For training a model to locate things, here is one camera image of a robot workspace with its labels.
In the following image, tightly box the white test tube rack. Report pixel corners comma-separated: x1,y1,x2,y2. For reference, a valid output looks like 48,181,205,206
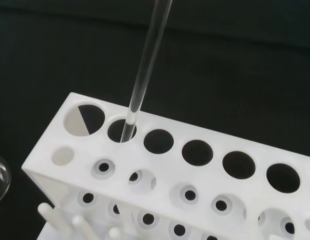
21,92,310,240

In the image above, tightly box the black bench cloth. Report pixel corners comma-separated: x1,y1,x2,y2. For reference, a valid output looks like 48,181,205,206
0,0,310,240

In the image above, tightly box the clear glass beaker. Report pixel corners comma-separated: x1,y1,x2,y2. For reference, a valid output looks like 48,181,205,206
0,149,12,206

